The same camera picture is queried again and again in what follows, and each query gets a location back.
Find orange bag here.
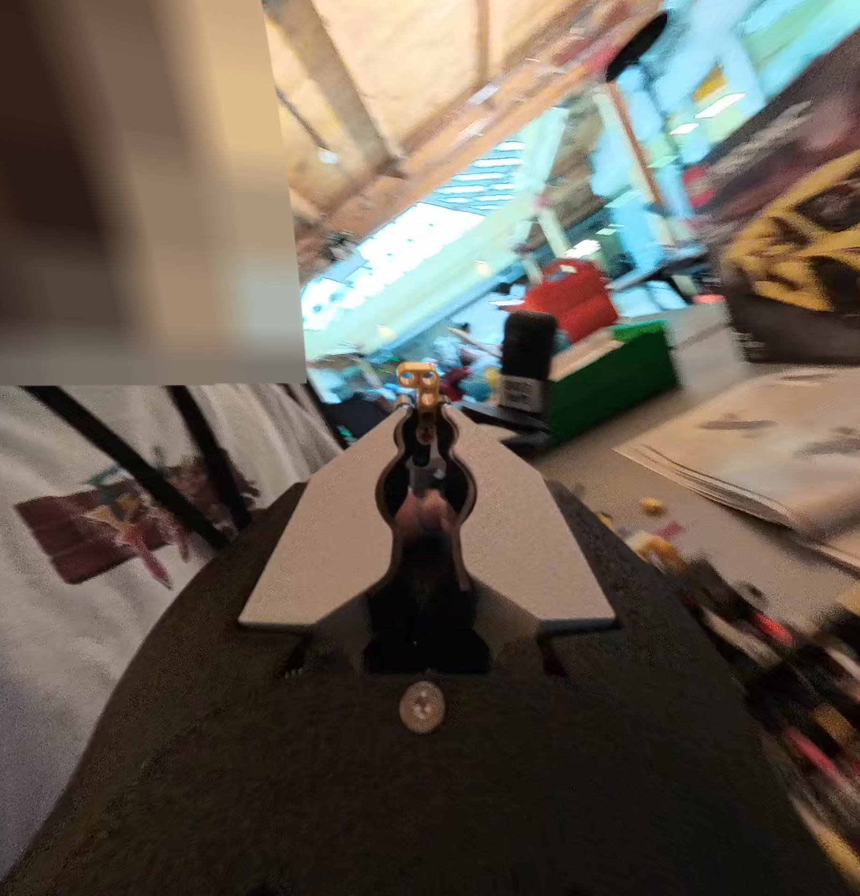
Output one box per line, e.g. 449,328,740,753
523,259,620,345

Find lego car model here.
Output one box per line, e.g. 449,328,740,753
598,514,860,891

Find person's left hand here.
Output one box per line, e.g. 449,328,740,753
395,488,457,543

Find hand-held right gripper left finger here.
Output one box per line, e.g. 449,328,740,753
238,405,422,666

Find lego instruction booklet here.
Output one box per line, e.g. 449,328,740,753
615,366,860,576

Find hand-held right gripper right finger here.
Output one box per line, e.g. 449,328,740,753
435,405,617,667

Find paper sheets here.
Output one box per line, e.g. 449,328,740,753
551,329,624,384

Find green plastic bin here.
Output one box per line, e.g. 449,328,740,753
545,318,680,447

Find lego set box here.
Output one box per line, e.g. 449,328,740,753
684,21,860,366

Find black floor lamp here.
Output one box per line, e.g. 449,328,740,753
603,10,673,86

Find black lanyard strap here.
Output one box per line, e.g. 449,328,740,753
20,385,257,551

